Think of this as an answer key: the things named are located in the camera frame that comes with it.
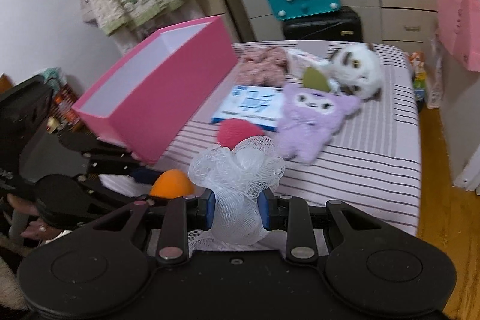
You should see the white mesh bath pouf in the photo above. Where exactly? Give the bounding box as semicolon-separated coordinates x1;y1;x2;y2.
188;136;286;250

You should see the orange soft ball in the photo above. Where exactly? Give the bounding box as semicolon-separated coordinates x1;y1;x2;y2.
149;170;194;199

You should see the red fuzzy pom ball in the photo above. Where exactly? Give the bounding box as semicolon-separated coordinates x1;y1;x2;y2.
216;118;264;149

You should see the blue white wet wipes pack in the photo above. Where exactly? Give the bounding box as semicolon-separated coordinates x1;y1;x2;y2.
211;85;284;132

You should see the green soft ball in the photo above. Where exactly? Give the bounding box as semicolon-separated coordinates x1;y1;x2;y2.
302;67;331;93

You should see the white brown plush cat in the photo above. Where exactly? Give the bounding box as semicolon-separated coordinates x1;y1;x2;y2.
329;43;384;101

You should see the person's left hand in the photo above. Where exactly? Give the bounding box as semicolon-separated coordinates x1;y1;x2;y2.
7;194;63;241

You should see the purple plush toy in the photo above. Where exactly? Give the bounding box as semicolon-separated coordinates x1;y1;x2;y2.
276;84;362;165

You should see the pink storage box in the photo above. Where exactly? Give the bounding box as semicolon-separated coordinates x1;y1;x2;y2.
73;16;238;163

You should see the striped bed sheet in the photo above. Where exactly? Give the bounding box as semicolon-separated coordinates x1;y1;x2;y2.
151;40;422;235

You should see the pink floral cloth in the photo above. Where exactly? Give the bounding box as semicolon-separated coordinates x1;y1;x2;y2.
235;47;288;88

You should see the white tissue pack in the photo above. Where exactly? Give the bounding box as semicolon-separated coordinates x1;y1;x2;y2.
286;49;330;78

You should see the black suitcase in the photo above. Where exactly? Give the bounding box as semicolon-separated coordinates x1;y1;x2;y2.
281;6;364;42

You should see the pink paper shopping bag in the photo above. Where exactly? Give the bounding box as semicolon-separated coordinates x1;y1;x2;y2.
437;0;479;72

